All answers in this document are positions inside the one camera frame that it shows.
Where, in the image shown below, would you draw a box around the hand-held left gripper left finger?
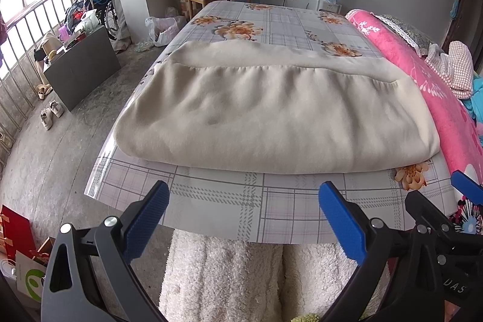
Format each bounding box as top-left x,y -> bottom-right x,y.
41,180 -> 170,322

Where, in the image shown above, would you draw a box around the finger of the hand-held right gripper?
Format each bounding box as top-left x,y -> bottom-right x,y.
451,170 -> 483,207
405,189 -> 465,238

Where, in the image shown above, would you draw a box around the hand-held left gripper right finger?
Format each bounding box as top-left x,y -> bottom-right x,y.
318,181 -> 444,322

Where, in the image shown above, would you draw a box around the cream zip jacket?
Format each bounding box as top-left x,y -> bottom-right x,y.
112,40 -> 441,175

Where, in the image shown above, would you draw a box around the floral plaid tablecloth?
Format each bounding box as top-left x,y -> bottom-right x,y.
84,0 -> 459,244

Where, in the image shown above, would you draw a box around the turquoise cloth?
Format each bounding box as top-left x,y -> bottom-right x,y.
462,77 -> 483,149

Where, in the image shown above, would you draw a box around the white fluffy pants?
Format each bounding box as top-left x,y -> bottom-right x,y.
158,229 -> 389,322

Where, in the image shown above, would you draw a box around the checkered cloth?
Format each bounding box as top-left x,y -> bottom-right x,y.
426,40 -> 474,100

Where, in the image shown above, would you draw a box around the white paper bag green logo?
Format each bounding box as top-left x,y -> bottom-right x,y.
14,250 -> 48,309

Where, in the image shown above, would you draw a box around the pink floral blanket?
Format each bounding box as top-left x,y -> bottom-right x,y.
345,9 -> 483,236

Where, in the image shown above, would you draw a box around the red box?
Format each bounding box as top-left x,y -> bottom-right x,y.
0,204 -> 33,260

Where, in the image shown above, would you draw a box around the grey lace-trimmed pillow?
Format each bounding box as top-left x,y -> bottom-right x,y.
373,13 -> 442,56

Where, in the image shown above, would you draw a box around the grey cabinet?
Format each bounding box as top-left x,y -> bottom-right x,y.
43,25 -> 122,112

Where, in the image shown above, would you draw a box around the metal window railing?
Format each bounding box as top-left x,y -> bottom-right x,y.
0,0 -> 74,157

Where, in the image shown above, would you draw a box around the white plastic bag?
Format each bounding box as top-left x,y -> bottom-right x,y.
145,7 -> 187,47

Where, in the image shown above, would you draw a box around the wheelchair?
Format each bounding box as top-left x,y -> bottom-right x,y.
64,0 -> 119,41

